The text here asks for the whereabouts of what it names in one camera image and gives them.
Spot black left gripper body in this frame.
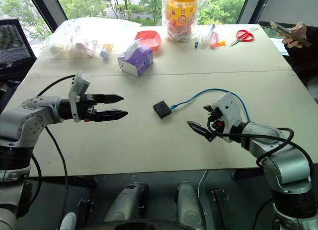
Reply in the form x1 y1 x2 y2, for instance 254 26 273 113
79 93 98 123

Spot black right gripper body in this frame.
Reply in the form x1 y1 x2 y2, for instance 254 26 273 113
207 106 226 136

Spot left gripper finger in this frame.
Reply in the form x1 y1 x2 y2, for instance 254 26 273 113
95 110 129 123
95 93 125 104

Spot smartphone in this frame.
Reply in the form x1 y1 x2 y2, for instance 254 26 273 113
269 20 312 48

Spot small black box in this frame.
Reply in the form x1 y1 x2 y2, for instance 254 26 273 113
153 99 173 119

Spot person's bare hand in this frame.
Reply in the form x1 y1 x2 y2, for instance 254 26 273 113
282 21 309 49

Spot small bottle with blue cap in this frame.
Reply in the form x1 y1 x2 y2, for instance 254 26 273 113
100 43 111 60

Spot purple tissue box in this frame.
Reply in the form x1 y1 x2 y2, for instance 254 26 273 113
117 39 155 78

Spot clear plastic bag with items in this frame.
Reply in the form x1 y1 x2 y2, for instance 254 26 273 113
40 16 143 60

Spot red plastic bowl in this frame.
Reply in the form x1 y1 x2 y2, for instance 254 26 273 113
134 30 162 51

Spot clear syringe with blue tip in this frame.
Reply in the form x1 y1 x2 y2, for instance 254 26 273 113
194 23 216 49

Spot grey rounded robot leg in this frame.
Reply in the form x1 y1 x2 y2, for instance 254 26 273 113
174 181 207 229
103 181 150 224

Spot candy jar with yellow lid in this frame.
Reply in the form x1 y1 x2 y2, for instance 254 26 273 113
160 0 202 42

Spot black mesh office chair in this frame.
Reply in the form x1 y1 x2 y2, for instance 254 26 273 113
0 17 38 91

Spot dark round robot waist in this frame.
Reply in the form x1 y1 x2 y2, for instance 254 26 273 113
83 218 197 230

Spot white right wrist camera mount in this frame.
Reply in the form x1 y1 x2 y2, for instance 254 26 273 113
213 91 245 144

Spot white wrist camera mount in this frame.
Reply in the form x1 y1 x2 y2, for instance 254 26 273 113
68 70 91 123
213 91 245 144

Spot blue cable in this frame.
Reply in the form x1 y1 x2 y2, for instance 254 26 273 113
170 88 251 123

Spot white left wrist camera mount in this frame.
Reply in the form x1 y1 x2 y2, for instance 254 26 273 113
68 70 91 123

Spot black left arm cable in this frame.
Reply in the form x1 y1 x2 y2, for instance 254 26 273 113
29 75 77 228

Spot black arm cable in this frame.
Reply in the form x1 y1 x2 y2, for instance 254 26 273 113
207 117 314 177
29 75 77 228

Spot white cable under table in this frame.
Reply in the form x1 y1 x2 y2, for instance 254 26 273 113
197 169 208 199

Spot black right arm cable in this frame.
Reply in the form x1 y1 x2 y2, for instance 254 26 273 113
207 117 314 177

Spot red handled scissors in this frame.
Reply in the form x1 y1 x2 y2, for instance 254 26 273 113
229 29 255 47

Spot black metal bracket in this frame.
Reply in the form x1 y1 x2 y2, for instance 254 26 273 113
75 198 94 229
210 189 234 230

